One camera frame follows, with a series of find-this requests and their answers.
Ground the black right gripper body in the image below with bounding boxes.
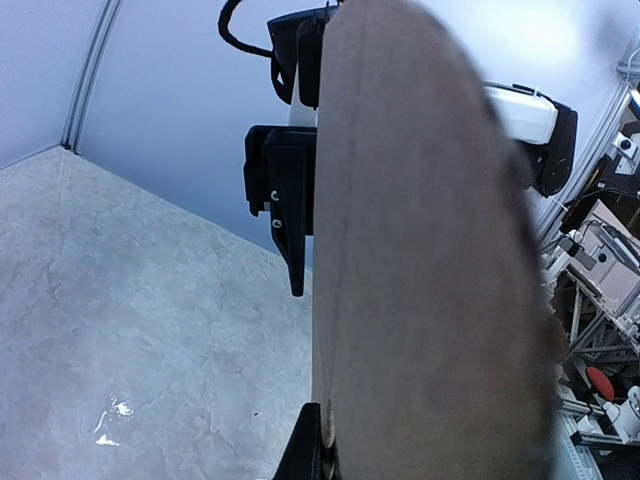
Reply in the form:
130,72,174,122
243,125,317,218

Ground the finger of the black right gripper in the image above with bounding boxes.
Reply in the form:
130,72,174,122
262,130,317,297

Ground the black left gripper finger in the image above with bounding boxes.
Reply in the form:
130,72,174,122
273,402,324,480

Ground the brown cardboard box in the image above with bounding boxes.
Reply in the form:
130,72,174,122
312,1,556,479

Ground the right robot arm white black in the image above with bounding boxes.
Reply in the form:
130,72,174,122
243,83,578,297

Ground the red round object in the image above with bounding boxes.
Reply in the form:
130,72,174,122
586,366,615,402

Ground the background lab equipment clutter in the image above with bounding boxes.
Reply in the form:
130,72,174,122
542,44,639,479

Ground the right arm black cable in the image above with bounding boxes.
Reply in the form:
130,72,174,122
217,0,281,59

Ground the right aluminium frame post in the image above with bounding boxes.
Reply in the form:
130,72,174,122
60,0,123,153

